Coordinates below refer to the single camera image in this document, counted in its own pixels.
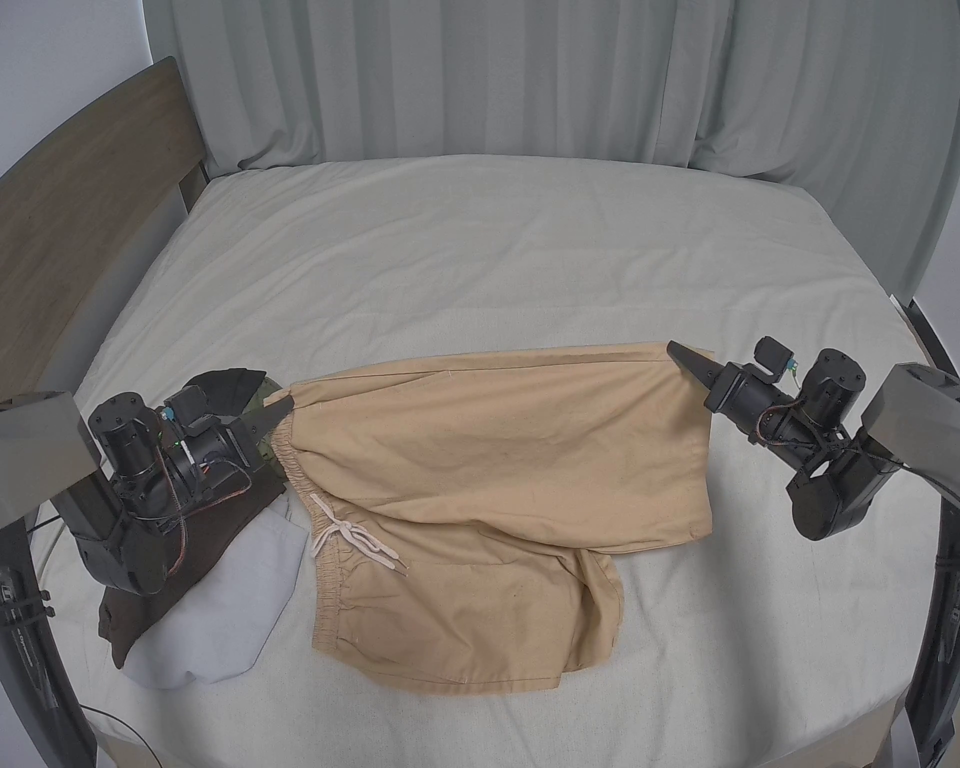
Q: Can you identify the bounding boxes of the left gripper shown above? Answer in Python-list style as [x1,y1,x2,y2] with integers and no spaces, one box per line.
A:
[171,414,267,502]

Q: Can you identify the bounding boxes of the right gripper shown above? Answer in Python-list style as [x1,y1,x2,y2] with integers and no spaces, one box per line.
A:
[705,361,804,451]

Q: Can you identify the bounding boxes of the beige shorts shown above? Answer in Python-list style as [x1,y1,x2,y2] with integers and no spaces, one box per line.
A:
[287,341,714,695]

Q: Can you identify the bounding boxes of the bed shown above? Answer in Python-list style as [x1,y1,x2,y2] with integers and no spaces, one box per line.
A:
[0,56,960,768]

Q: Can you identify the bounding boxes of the green garment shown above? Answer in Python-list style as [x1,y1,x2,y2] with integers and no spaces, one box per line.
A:
[247,381,292,481]

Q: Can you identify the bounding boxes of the black garment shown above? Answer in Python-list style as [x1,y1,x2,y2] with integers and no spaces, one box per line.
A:
[196,367,270,417]

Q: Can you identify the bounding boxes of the brown garment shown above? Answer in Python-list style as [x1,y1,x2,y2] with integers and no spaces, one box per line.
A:
[96,465,290,670]

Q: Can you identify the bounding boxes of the white garment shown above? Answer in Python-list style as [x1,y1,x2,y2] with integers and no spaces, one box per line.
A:
[120,498,312,690]

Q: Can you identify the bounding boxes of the pale grey-green curtain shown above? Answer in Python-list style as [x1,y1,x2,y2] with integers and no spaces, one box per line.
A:
[142,0,960,301]

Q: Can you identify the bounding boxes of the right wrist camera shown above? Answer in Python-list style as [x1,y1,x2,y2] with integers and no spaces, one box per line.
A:
[752,336,798,380]

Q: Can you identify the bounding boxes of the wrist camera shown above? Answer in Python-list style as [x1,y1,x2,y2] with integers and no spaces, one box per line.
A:
[752,336,798,380]
[163,384,215,440]

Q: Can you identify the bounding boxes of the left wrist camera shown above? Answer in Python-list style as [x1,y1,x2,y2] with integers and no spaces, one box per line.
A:
[163,384,215,440]

